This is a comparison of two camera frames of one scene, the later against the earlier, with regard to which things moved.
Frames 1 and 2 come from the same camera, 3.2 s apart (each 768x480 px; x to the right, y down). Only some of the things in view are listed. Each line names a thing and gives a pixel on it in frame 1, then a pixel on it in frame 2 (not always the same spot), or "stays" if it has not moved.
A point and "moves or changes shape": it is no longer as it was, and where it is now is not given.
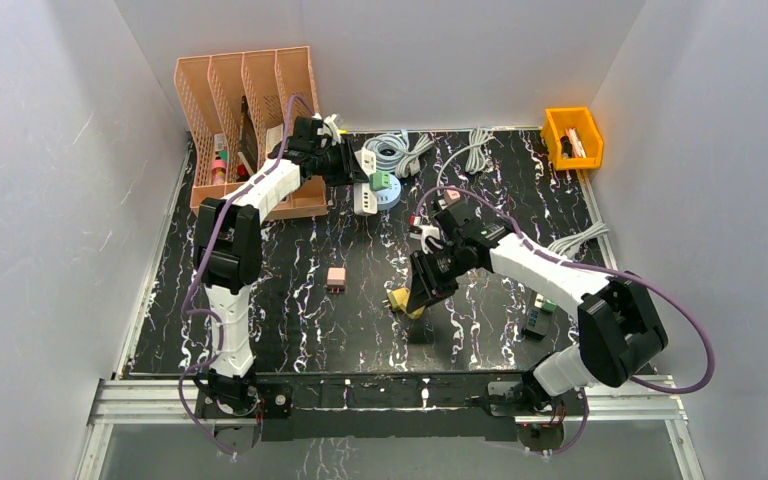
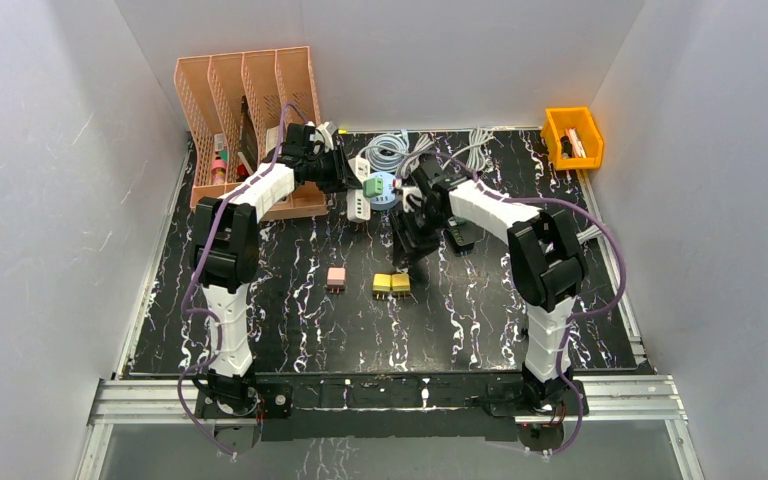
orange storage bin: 561,118 stays
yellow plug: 417,313 -> 381,282
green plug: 379,180 moves or changes shape
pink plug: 336,277 stays
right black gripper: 419,292 -> 422,244
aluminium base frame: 114,402 stays
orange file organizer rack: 242,105 stays
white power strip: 364,196 moves or changes shape
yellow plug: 399,299 -> 400,282
